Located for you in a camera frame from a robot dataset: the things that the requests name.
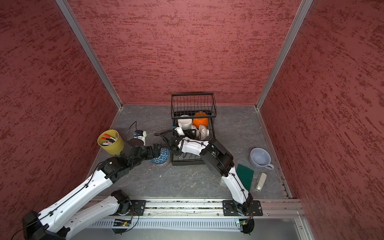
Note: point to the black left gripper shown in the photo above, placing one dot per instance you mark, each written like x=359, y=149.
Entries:
x=156, y=151

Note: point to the blue triangle pattern bowl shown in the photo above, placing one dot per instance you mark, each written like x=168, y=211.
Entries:
x=164, y=158

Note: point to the white ceramic bowl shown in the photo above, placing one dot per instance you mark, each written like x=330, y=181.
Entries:
x=185, y=122

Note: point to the orange plastic bowl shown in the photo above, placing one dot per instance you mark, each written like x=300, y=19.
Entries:
x=200, y=118

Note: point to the red white sunburst bowl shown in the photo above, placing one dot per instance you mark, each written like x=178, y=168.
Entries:
x=203, y=132

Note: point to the green geometric pattern bowl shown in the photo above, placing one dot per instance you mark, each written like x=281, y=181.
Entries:
x=195, y=132

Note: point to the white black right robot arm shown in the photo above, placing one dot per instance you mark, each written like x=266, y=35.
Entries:
x=218, y=160

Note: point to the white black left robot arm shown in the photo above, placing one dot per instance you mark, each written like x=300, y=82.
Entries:
x=64, y=218

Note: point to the patterned bowl stack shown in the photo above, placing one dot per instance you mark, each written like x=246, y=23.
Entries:
x=160, y=165

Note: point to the yellow-green pen cup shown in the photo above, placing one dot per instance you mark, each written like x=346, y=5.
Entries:
x=112, y=148

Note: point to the red marker in cup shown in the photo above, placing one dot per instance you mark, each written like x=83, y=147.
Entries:
x=109, y=139

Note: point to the green sponge pad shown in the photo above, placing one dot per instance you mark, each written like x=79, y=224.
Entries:
x=246, y=175

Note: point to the translucent measuring cup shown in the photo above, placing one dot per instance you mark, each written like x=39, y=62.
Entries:
x=261, y=158

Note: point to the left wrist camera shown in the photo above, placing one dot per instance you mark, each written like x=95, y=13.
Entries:
x=140, y=135

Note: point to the black wire dish rack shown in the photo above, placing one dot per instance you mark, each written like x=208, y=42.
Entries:
x=190, y=104

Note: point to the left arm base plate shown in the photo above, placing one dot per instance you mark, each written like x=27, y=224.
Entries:
x=136, y=207

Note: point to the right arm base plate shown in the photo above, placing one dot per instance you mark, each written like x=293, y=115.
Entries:
x=231, y=208

